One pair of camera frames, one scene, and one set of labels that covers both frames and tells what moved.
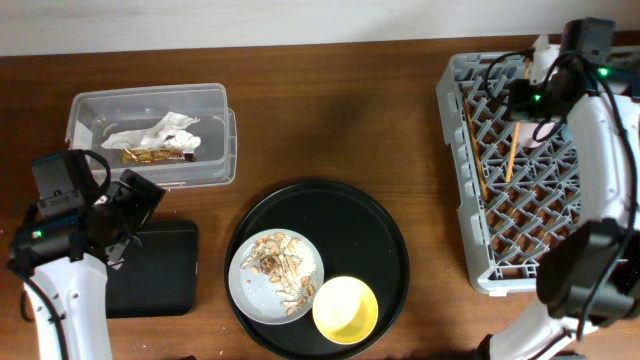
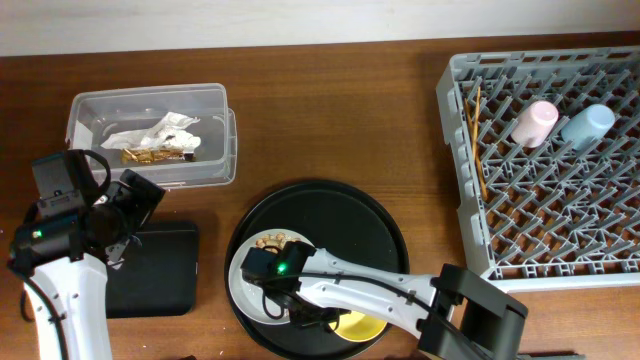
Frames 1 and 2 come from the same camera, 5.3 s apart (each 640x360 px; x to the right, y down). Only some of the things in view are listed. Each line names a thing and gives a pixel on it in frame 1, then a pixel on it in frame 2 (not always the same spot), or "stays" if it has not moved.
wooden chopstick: (513, 152) → (476, 123)
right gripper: (518, 88) → (299, 318)
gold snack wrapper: (131, 155) stays
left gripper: (143, 205) stays
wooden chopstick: (481, 168) stays
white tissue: (169, 132) stays
